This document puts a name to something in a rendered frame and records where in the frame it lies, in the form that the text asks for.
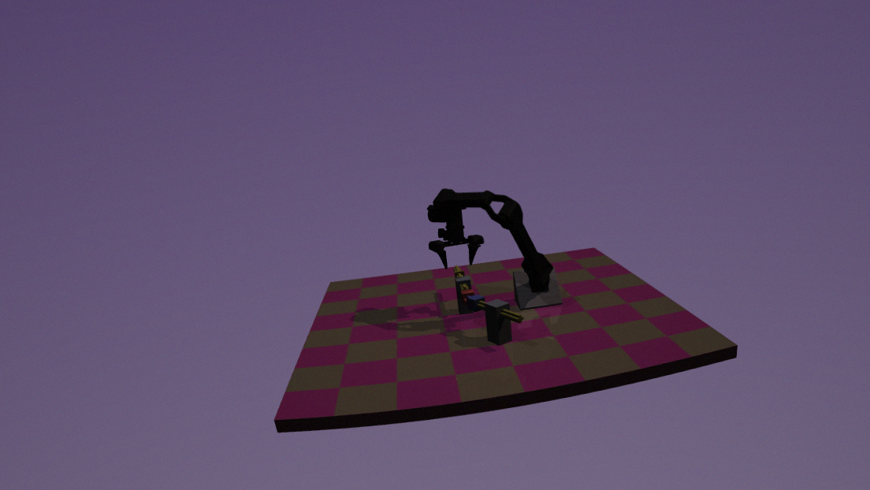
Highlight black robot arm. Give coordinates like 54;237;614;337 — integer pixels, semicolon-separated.
427;188;553;293

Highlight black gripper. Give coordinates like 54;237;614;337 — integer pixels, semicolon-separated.
429;222;484;269

